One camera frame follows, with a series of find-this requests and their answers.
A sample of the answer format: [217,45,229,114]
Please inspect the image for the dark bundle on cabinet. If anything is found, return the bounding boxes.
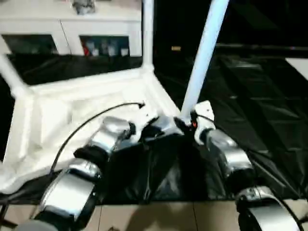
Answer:
[72,0,97,15]

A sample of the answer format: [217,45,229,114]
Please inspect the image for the black box with tan label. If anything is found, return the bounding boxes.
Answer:
[154,0,217,61]

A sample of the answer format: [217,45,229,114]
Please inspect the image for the black table mat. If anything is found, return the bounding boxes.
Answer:
[0,51,308,205]

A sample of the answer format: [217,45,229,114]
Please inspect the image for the black left camera cable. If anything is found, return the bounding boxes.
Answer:
[49,102,146,174]

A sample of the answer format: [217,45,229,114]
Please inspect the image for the white plastic table top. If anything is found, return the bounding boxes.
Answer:
[0,64,186,193]

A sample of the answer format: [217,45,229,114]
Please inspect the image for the dark long bar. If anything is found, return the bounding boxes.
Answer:
[215,43,308,51]

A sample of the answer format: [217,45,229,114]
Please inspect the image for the white glass-door cabinet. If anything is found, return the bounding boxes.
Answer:
[0,0,143,57]

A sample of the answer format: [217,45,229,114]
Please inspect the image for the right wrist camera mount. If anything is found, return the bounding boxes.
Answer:
[192,101,216,145]

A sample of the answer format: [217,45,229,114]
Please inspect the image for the white flat board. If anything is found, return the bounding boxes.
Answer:
[285,57,308,80]

